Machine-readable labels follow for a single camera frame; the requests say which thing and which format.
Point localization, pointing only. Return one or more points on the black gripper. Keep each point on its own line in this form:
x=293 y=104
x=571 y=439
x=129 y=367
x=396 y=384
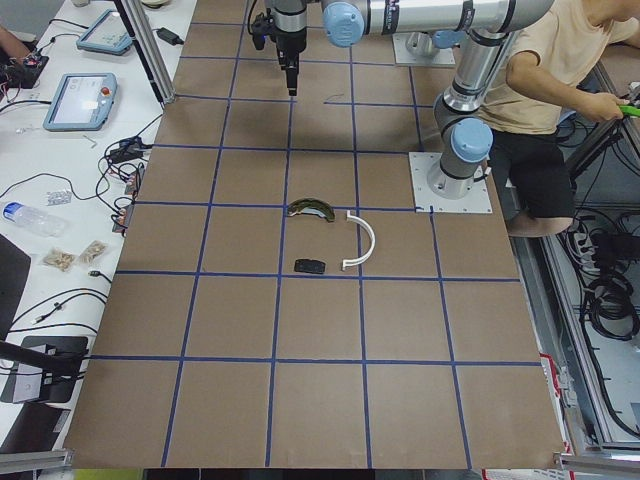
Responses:
x=289 y=44

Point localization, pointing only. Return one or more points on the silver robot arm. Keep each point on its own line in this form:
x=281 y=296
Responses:
x=428 y=44
x=484 y=30

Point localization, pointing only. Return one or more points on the black power adapter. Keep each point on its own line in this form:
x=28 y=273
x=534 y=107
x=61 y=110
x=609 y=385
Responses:
x=169 y=36

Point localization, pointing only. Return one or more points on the olive green brake shoe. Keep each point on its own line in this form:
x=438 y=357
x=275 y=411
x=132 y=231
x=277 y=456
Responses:
x=311 y=206

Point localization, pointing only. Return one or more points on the far teach pendant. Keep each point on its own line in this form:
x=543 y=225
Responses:
x=107 y=34

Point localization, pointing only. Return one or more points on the teach pendant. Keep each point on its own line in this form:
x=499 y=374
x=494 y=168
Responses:
x=107 y=34
x=82 y=102

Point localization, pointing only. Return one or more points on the black brake pad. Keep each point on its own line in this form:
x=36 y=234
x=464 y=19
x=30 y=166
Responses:
x=309 y=266

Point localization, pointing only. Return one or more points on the white curved plastic part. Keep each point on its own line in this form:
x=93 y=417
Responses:
x=362 y=223

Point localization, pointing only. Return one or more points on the near teach pendant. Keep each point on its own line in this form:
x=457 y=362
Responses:
x=82 y=102

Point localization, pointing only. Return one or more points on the seated person beige shirt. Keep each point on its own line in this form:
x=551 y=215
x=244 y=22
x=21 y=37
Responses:
x=540 y=79

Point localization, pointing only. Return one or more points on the clear plastic water bottle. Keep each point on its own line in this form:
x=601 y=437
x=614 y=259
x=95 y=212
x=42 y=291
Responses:
x=33 y=220

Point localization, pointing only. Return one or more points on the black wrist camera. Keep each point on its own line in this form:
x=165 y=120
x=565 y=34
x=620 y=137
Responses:
x=261 y=29

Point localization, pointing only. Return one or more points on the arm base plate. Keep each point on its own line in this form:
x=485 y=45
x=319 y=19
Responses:
x=444 y=59
x=435 y=192

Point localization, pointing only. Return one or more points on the aluminium frame post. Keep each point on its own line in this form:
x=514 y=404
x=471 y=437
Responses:
x=139 y=30

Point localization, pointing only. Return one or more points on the green handled reach stick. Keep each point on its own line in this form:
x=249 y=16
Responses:
x=630 y=110

